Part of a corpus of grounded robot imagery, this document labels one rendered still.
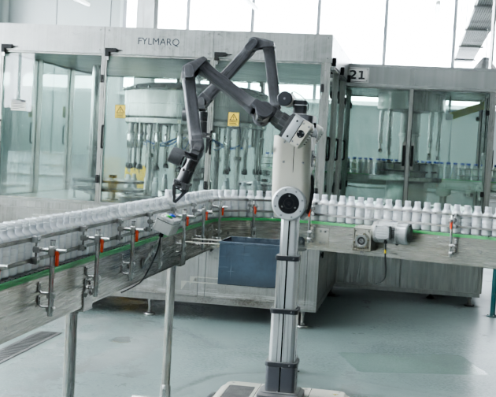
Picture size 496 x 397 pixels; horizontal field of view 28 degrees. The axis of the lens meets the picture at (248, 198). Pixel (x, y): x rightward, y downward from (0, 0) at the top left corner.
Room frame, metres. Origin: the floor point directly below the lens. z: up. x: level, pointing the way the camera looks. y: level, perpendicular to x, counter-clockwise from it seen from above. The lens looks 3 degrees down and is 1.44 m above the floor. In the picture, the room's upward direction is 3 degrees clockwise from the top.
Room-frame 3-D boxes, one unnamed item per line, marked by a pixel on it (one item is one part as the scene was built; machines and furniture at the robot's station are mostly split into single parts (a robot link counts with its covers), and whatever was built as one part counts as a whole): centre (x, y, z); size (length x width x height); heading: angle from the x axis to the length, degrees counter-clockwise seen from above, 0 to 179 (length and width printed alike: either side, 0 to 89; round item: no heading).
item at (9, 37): (9.36, 0.57, 1.18); 2.88 x 2.73 x 2.35; 80
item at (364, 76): (10.37, -1.66, 1.15); 1.63 x 1.62 x 2.30; 170
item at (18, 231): (3.07, 0.72, 1.08); 0.06 x 0.06 x 0.17
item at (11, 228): (3.01, 0.73, 1.08); 0.06 x 0.06 x 0.17
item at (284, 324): (4.63, -0.21, 0.49); 0.13 x 0.13 x 0.40; 80
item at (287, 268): (4.63, -0.21, 0.74); 0.11 x 0.11 x 0.40; 80
